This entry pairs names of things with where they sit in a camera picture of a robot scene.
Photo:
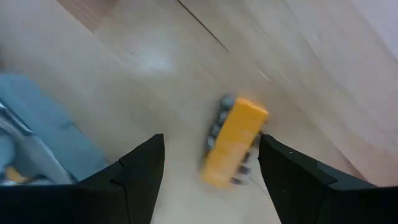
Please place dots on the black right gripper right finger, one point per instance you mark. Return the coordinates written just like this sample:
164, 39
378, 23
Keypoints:
311, 199

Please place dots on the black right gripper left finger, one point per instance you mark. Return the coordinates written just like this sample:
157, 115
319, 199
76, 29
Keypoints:
93, 205

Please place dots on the grey plastic tool case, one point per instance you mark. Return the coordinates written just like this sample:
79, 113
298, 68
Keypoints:
62, 124

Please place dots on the yellow holder with metal sockets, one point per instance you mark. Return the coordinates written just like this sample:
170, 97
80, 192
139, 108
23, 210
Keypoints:
236, 140

